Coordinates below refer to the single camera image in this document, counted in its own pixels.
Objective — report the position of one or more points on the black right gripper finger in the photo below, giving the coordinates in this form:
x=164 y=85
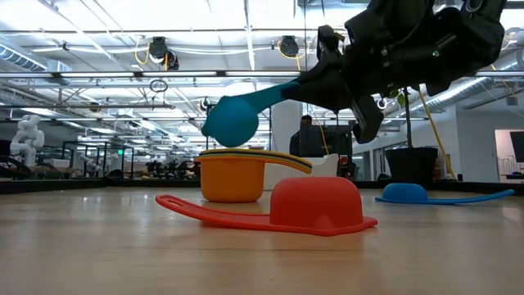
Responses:
x=335 y=94
x=331 y=49

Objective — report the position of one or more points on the teal measuring cup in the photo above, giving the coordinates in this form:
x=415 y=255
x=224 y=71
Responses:
x=231 y=123

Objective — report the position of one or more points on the red measuring cup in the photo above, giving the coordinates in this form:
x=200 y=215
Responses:
x=315 y=205

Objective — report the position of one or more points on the small blue measuring cup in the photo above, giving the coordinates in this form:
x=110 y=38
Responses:
x=403 y=193

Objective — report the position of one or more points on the orange measuring cup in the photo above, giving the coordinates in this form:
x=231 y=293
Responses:
x=231 y=184

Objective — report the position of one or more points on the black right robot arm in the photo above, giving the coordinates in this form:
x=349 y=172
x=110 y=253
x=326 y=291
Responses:
x=479 y=37

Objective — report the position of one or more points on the white plastic basket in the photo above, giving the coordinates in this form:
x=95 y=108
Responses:
x=323 y=176

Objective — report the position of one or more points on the black monitor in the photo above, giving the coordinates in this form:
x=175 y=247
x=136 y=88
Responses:
x=327 y=141

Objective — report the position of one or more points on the person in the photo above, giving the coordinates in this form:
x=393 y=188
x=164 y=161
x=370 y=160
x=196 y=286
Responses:
x=295 y=139

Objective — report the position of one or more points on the green leafy plant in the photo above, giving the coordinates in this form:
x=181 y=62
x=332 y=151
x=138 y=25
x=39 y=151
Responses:
x=407 y=123

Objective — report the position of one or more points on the black plant pot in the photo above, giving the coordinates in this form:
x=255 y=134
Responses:
x=411 y=168

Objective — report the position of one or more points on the long ceiling light bar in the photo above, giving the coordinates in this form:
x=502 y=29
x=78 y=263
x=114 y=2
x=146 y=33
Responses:
x=123 y=74

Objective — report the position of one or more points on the white humanoid robot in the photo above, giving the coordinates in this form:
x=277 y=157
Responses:
x=26 y=139

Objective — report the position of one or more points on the dark wall screen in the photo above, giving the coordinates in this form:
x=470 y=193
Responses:
x=518 y=145

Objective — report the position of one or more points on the black aluminium table frame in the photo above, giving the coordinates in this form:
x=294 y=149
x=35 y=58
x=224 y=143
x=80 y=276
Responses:
x=61 y=186

